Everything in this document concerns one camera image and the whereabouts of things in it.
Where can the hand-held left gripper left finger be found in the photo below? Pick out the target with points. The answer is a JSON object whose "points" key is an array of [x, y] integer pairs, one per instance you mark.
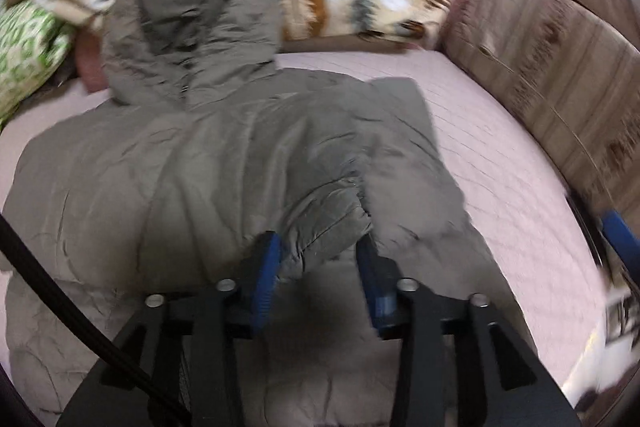
{"points": [[266, 279]]}

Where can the grey padded jacket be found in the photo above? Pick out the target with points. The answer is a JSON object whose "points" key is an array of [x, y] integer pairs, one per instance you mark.
{"points": [[225, 157]]}

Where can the pink quilted mattress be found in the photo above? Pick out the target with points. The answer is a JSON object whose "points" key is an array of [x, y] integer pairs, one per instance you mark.
{"points": [[500, 167]]}

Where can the green patterned pillow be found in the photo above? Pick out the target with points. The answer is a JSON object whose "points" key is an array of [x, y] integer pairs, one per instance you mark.
{"points": [[25, 52]]}

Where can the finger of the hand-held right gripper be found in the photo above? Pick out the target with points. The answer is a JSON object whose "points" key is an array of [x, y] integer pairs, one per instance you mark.
{"points": [[620, 232]]}

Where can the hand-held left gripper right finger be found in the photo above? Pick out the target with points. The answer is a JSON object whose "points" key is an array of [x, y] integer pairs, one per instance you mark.
{"points": [[376, 294]]}

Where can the reddish pink cushion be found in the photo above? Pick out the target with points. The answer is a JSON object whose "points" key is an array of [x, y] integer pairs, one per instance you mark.
{"points": [[90, 62]]}

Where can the striped floral sofa cushion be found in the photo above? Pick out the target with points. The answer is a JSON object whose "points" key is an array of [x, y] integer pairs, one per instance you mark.
{"points": [[550, 72]]}

